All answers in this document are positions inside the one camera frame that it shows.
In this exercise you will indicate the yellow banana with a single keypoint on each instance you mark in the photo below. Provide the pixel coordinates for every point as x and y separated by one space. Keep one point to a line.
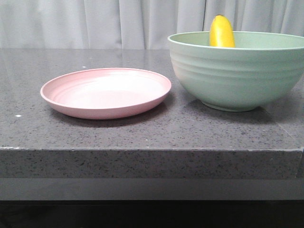
221 33

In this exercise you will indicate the pink plate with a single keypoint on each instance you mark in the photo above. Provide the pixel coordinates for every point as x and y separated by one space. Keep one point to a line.
106 93

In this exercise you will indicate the green ribbed bowl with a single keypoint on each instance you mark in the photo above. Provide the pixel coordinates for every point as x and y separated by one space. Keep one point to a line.
261 68

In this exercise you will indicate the white curtain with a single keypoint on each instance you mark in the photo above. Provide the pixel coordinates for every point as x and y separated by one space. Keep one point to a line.
135 24

